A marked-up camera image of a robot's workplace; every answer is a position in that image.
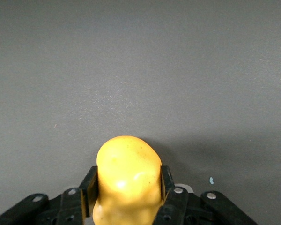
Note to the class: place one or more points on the yellow potato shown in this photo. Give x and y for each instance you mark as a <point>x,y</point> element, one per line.
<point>128,178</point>

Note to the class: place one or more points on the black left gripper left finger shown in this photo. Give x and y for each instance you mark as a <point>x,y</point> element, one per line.
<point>72,206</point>

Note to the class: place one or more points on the dark grey table mat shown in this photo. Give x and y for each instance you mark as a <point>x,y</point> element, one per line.
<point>140,70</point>

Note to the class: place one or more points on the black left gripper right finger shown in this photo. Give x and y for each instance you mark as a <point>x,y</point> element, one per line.
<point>175,206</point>

